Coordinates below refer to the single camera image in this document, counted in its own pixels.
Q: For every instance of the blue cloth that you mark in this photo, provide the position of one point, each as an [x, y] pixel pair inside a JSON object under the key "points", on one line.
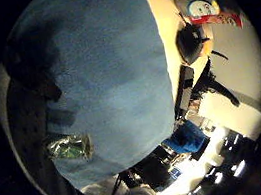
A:
{"points": [[112, 73]]}

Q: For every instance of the blue bin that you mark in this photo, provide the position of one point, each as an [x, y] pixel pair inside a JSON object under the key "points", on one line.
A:
{"points": [[187, 138]]}

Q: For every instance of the black flat bar device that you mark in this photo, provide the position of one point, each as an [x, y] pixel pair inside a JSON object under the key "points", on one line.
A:
{"points": [[184, 91]]}

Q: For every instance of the row of ceiling lamps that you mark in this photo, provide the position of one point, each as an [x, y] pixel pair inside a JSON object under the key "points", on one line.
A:
{"points": [[219, 176]]}

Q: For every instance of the black tripod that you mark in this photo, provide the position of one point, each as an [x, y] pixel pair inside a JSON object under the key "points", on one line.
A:
{"points": [[212, 83]]}

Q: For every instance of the black round device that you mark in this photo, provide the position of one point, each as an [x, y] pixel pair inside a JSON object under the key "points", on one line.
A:
{"points": [[190, 43]]}

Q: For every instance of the white cartoon snack packet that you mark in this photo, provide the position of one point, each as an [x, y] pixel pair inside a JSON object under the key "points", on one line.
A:
{"points": [[200, 5]]}

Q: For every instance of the red snack packet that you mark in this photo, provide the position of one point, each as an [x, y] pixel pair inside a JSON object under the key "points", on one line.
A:
{"points": [[221, 19]]}

